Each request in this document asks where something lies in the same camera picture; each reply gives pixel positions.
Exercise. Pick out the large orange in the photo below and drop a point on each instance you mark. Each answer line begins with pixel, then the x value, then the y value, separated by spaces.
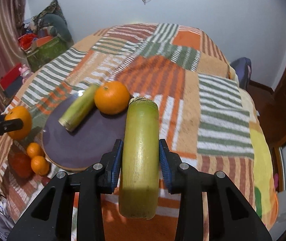
pixel 112 98

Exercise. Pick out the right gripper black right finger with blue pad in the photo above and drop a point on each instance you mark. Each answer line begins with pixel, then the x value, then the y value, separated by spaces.
pixel 230 215

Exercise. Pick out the green patterned storage box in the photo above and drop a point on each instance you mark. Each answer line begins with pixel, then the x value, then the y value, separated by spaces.
pixel 42 55

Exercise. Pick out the pink toy bottle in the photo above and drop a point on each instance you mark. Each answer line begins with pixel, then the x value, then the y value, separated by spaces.
pixel 25 72

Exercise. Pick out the red tomato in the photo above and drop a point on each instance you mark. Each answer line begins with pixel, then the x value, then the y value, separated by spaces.
pixel 21 164

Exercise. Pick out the striped patchwork blanket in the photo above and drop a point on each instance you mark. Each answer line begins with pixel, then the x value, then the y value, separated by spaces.
pixel 203 115

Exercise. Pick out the blue-purple bag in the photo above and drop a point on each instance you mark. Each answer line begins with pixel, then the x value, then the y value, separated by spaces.
pixel 243 69

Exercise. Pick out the red box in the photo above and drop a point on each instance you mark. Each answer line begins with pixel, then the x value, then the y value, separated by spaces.
pixel 10 77

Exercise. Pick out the small tangerine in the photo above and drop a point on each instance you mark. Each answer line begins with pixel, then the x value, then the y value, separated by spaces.
pixel 34 149
pixel 40 165

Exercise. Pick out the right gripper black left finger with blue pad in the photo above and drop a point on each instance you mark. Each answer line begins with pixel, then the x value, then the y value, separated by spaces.
pixel 49 216

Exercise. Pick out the small tangerine upper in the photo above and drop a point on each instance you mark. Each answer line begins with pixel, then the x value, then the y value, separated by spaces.
pixel 34 149

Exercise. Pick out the yellow-green sugarcane piece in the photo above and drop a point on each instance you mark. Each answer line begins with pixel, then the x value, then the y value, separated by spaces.
pixel 79 108

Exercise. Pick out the red plastic bag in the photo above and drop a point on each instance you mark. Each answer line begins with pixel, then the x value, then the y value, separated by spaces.
pixel 25 41

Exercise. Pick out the round dark purple plate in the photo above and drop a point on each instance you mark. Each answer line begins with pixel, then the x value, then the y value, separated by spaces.
pixel 77 150

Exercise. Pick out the small tangerine lower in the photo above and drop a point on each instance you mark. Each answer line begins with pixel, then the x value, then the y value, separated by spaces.
pixel 40 165

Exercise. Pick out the grey-green plush toy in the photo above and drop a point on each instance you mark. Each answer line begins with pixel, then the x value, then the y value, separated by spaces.
pixel 58 27

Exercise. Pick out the camouflage cushion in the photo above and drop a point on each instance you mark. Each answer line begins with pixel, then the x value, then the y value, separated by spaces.
pixel 53 8

